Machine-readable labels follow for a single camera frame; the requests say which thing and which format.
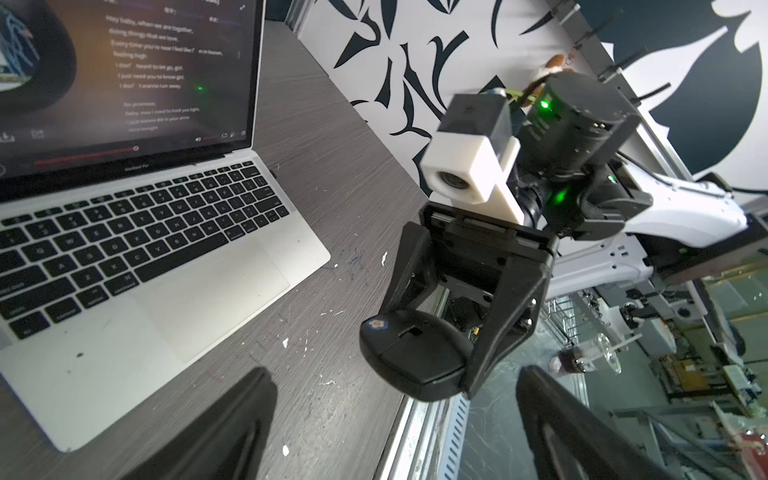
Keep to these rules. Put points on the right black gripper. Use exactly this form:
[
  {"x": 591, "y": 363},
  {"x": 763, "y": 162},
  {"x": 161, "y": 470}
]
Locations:
[{"x": 501, "y": 266}]

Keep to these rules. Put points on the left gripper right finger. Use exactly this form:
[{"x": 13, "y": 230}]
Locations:
[{"x": 568, "y": 441}]

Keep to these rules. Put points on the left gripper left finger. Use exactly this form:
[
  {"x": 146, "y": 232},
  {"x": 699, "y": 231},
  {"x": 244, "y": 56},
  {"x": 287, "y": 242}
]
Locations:
[{"x": 226, "y": 441}]

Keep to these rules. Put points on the black wireless mouse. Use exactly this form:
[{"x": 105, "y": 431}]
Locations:
[{"x": 419, "y": 354}]

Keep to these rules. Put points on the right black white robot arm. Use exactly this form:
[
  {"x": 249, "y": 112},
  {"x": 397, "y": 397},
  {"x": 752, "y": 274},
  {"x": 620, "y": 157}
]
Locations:
[{"x": 534, "y": 214}]

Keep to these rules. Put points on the silver laptop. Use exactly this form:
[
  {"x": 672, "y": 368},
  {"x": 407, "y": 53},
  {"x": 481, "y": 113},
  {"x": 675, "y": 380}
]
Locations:
[{"x": 139, "y": 226}]

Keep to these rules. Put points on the brown white plush toy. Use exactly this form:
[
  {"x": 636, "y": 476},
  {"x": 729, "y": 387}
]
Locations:
[{"x": 556, "y": 64}]

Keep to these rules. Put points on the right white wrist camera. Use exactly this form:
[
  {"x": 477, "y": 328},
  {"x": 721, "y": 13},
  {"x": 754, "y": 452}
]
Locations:
[{"x": 471, "y": 156}]

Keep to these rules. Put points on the grey hook rail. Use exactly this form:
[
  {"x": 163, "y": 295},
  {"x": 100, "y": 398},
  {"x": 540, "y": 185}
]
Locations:
[{"x": 586, "y": 44}]

